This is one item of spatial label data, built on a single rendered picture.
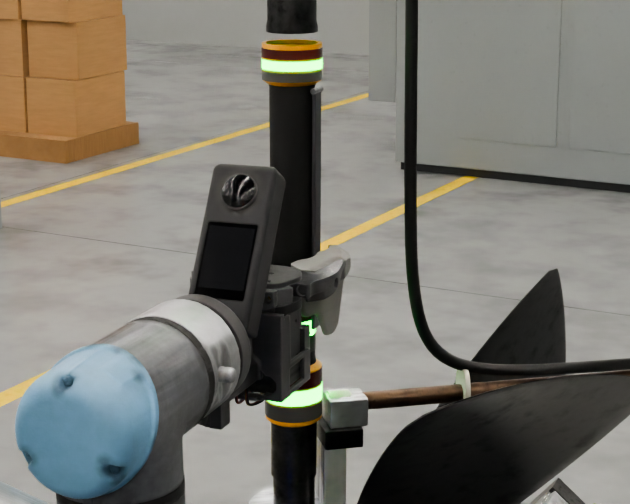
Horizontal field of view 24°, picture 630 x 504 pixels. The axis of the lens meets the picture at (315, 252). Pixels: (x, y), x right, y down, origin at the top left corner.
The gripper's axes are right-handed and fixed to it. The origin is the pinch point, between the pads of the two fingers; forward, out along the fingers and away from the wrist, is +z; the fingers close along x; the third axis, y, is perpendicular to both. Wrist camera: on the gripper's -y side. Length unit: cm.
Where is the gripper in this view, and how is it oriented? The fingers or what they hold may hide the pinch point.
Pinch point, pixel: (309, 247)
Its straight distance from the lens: 109.9
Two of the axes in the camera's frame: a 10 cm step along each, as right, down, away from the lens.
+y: 0.0, 9.7, 2.6
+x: 9.3, 0.9, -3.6
